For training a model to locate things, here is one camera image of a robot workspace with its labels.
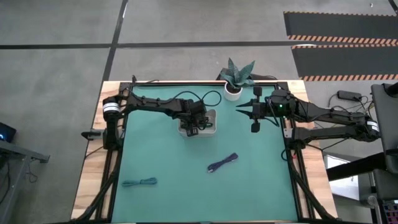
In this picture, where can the white box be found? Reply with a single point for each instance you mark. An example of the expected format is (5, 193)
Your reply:
(342, 186)

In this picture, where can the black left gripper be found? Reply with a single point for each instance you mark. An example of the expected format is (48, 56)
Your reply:
(196, 119)

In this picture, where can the white round plant pot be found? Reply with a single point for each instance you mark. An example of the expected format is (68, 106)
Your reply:
(231, 96)

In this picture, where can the black clamp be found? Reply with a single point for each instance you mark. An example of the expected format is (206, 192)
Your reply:
(90, 134)

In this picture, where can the colourful keyboard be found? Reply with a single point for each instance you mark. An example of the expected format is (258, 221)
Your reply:
(391, 213)

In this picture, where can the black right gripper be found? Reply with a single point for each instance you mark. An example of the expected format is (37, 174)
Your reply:
(264, 109)

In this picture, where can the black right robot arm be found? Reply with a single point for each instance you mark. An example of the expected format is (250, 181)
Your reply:
(326, 115)

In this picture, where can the black power adapter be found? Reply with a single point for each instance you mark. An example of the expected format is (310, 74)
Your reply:
(349, 95)

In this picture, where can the black device with blue light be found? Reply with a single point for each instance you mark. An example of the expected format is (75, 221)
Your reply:
(6, 132)

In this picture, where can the grey desk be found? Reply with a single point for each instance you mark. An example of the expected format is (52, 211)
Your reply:
(12, 149)

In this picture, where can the green snake plant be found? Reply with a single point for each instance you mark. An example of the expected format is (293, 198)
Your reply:
(236, 74)

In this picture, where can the black hazard-striped floor mat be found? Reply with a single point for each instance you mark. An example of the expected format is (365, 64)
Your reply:
(342, 60)
(342, 25)

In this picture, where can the teal table mat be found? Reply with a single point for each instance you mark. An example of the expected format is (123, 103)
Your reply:
(186, 193)

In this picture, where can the black beam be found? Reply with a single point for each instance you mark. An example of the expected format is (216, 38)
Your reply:
(357, 166)

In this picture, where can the white rectangular bin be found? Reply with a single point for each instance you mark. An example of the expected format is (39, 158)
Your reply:
(213, 132)

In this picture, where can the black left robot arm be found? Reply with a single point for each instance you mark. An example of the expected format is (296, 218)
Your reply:
(149, 104)

